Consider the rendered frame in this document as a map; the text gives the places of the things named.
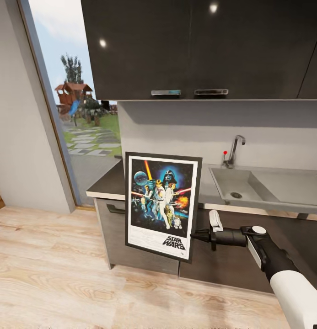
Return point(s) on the drop in sink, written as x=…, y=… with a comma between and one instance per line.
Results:
x=270, y=187

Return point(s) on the poster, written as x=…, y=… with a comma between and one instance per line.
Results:
x=161, y=202

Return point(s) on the dishwasher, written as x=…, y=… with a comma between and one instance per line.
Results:
x=112, y=215

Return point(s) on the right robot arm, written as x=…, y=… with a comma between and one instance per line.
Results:
x=296, y=295

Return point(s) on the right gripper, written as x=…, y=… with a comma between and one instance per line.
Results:
x=224, y=237

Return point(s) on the fixed window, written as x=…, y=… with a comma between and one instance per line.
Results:
x=86, y=130

